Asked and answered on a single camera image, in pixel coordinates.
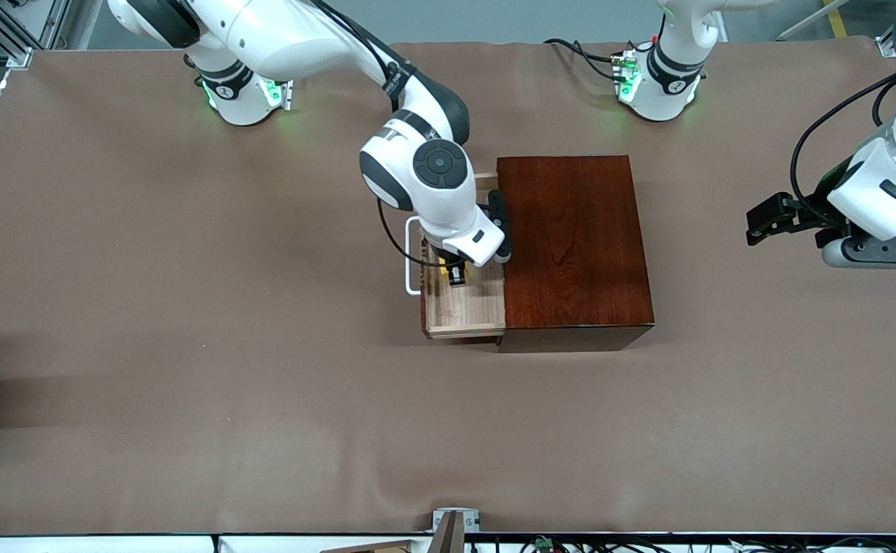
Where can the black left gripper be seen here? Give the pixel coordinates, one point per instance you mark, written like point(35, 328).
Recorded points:
point(810, 210)

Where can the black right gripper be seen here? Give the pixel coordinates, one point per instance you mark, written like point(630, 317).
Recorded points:
point(456, 271)

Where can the yellow block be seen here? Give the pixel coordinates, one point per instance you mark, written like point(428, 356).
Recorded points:
point(442, 265)

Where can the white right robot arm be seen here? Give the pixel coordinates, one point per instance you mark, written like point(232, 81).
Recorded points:
point(279, 38)

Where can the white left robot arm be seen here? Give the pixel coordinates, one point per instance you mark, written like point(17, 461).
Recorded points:
point(666, 92)

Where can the dark brown wooden cabinet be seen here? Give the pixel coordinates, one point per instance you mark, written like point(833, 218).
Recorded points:
point(578, 253)

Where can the aluminium corner profile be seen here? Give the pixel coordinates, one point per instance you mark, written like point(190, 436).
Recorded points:
point(887, 42)

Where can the brown table cloth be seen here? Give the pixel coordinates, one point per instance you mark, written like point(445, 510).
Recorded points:
point(263, 422)

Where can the brown angled bar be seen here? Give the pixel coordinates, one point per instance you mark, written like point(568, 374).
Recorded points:
point(449, 538)

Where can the cardboard piece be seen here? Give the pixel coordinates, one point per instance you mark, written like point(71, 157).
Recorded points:
point(386, 548)

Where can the small metal bracket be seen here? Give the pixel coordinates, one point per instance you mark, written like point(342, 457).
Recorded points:
point(472, 522)

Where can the aluminium table frame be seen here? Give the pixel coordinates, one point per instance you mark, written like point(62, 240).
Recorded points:
point(19, 58)

